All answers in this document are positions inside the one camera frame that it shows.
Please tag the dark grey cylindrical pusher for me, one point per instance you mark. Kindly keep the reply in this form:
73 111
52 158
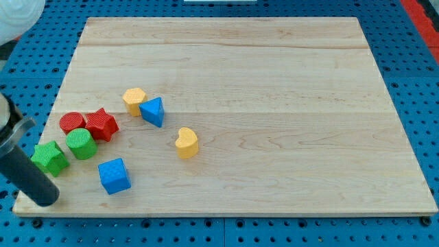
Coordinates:
18 168

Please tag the silver black pusher mount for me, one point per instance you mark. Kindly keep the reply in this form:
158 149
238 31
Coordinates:
13 125

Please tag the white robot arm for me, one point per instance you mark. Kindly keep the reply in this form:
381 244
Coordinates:
18 16

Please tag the green star block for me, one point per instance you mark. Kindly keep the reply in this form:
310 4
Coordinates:
49 158

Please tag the red star block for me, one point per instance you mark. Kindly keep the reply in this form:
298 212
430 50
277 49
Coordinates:
101 125

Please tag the yellow hexagon block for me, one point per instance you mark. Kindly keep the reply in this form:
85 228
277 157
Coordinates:
132 98

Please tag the blue triangle block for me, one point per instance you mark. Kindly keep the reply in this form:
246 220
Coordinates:
153 112

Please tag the red cylinder block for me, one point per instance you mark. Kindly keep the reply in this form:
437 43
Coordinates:
71 121

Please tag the green cylinder block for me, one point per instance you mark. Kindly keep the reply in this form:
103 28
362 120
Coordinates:
81 143

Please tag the blue cube block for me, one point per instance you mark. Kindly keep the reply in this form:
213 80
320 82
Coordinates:
114 176

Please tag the wooden board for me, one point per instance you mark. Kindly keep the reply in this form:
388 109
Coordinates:
292 115

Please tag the yellow heart block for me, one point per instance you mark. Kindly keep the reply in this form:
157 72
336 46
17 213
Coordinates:
187 143

